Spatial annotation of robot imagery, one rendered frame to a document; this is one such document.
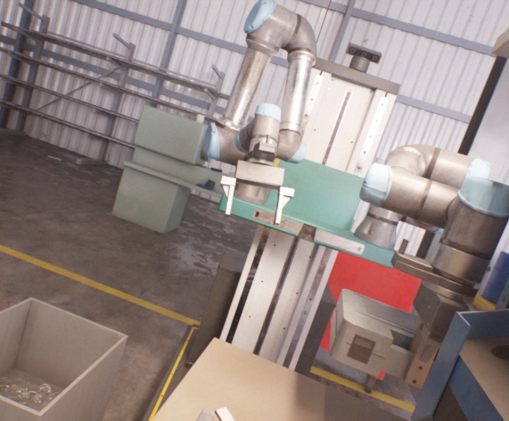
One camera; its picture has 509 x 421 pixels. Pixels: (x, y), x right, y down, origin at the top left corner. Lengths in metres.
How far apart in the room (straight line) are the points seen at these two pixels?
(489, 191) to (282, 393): 0.52
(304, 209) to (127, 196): 4.06
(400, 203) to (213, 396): 0.47
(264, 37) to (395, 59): 7.93
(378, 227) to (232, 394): 0.90
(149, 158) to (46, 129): 5.53
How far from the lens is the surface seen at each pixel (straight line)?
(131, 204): 5.49
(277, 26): 1.42
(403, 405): 3.45
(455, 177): 1.14
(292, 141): 1.31
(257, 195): 1.50
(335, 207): 1.64
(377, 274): 3.08
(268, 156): 1.11
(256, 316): 1.83
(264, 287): 1.79
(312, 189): 1.63
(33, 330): 1.90
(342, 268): 3.12
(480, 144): 4.03
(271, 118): 1.17
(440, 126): 9.25
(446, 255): 0.69
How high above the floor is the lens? 1.39
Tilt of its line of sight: 9 degrees down
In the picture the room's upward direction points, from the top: 18 degrees clockwise
